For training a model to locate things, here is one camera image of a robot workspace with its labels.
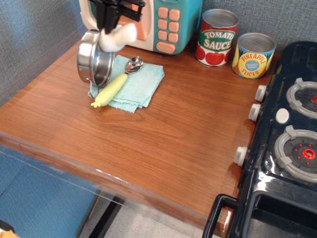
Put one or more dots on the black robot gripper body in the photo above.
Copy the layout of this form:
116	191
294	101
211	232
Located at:
129	8

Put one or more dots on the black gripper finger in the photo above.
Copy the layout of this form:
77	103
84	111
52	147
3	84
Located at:
113	14
100	14

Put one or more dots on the plush white brown mushroom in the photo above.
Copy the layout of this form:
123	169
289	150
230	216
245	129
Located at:
118	38

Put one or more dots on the silver metal pot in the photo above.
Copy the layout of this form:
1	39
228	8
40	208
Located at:
94	66

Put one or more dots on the teal toy microwave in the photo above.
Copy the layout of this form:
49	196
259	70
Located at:
166	26

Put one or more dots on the light blue folded cloth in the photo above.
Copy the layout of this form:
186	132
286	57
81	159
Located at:
139	87

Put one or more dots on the tomato sauce can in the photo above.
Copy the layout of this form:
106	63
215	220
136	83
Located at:
217	34

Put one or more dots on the pineapple slices can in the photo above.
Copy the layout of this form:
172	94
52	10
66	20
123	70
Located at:
253	55

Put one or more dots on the white stove knob upper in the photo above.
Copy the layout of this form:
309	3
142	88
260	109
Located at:
260	93

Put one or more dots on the white stove knob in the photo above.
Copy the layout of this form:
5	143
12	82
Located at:
240	155
254	112
260	93

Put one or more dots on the white stove knob middle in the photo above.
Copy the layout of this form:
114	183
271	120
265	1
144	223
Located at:
254	112

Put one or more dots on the white stove knob lower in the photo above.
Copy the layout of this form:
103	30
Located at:
240	155

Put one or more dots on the black table leg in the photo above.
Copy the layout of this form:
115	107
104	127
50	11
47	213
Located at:
103	213

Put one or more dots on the dark blue toy stove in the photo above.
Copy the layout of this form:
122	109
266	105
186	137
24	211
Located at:
278	184

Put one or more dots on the orange plush toy corner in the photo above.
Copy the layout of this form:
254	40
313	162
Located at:
8	234

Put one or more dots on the yellow handled metal spoon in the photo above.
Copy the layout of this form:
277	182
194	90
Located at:
109	91

